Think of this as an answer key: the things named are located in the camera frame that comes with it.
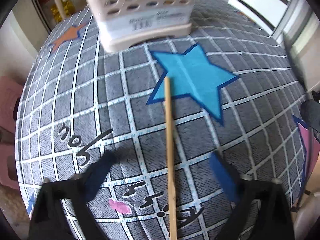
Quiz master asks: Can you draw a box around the white refrigerator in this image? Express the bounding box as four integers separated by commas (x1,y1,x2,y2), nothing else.
228,0,305,40

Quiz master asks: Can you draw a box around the beige plastic utensil holder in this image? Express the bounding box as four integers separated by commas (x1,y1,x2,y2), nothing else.
86,0,195,53

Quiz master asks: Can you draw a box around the pink plastic stool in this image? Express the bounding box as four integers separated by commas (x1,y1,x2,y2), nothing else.
1,76,23,144
1,143,20,190

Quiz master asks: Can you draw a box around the grey checked tablecloth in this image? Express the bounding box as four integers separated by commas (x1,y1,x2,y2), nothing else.
15,0,305,239

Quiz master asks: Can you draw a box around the bamboo chopstick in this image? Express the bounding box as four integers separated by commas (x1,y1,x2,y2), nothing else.
164,77,177,240

